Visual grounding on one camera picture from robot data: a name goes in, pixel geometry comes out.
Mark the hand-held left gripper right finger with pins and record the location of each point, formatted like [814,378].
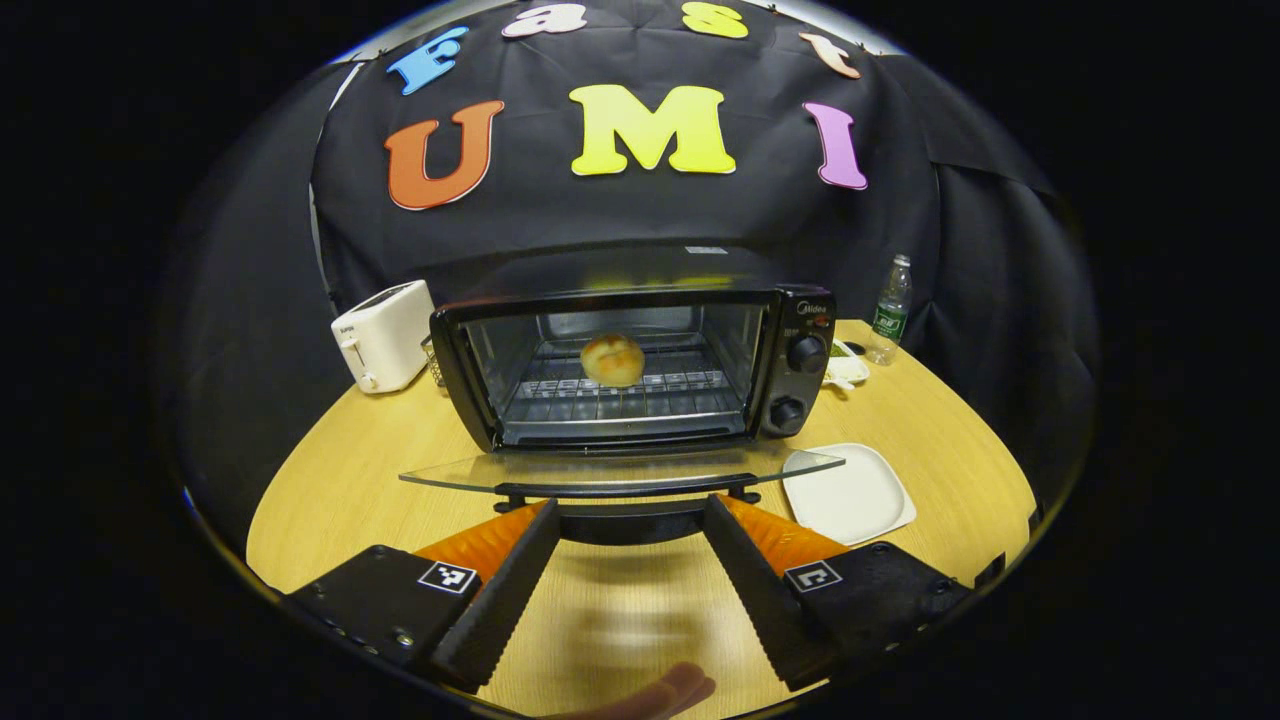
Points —
[765,610]

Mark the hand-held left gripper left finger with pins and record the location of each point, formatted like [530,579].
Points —
[500,605]

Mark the golden bread bun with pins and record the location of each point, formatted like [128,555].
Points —
[612,360]

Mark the black electric oven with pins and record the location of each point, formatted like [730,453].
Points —
[810,320]

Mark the white square plate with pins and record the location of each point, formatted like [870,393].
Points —
[850,495]

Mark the white divided snack dish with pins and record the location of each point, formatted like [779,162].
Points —
[850,370]

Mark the white toaster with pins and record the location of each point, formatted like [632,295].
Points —
[385,335]

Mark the clear plastic water bottle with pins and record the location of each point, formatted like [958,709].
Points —
[890,320]

